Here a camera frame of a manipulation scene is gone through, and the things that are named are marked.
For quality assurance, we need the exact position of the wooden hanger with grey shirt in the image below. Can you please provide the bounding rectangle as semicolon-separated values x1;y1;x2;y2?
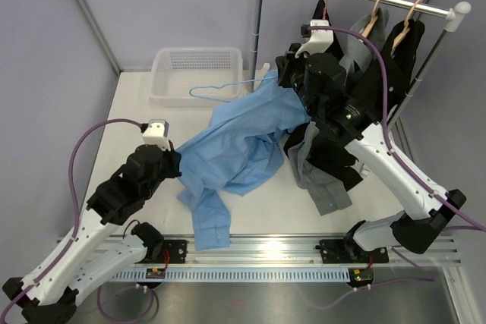
361;0;380;38

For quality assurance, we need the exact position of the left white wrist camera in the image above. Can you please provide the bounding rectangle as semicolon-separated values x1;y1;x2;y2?
142;119;171;151

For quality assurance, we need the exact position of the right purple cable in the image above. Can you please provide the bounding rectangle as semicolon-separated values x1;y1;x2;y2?
307;26;486;310

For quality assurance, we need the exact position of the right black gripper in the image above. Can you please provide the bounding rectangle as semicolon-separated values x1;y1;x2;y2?
278;43;321;118

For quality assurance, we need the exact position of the black shirt on wooden hanger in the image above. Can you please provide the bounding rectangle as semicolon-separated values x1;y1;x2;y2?
340;20;425;131

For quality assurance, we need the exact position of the metal clothes rack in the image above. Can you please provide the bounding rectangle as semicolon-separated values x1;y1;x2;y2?
250;0;472;92

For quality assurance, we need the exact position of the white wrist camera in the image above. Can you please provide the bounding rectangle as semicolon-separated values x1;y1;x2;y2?
295;20;334;58
142;119;171;151

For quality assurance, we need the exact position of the wooden hanger with black shirt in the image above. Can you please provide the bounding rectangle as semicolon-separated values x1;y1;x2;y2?
391;0;423;56

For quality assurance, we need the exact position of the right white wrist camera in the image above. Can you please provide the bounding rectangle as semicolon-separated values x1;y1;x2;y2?
295;20;334;58

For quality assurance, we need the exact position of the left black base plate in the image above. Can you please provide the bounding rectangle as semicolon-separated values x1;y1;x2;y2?
139;239;188;265

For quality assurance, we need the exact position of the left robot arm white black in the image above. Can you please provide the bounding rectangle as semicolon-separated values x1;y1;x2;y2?
2;145;181;323

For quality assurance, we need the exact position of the purple cable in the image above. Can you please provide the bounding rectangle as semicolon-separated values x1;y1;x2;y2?
0;118;156;320
307;26;486;310

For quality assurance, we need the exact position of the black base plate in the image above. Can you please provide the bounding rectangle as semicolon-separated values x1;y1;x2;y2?
314;238;390;264
139;239;188;265

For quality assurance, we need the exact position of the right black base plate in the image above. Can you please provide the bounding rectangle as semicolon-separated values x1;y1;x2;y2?
314;238;390;264

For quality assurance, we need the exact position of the aluminium mounting rail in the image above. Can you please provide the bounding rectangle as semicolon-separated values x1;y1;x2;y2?
49;234;461;266

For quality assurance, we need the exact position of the grey shirt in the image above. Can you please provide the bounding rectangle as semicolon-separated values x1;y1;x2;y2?
286;7;393;216

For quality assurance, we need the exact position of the light blue shirt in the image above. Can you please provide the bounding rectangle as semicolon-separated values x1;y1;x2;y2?
178;70;309;250

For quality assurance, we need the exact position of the white slotted cable duct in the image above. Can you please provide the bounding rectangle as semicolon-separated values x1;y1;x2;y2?
109;267;351;283

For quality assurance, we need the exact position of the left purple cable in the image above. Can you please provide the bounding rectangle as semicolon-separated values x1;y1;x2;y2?
0;118;156;320

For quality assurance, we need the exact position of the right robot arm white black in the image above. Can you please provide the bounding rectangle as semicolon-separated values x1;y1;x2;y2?
276;46;466;262

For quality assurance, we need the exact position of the white plastic basket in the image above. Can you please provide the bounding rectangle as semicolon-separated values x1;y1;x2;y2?
148;47;243;107

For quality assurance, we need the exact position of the blue wire hanger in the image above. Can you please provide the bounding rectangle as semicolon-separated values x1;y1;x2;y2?
188;75;278;107

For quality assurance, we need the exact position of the pink wire hanger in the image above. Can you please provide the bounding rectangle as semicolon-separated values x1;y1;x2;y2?
323;0;330;21

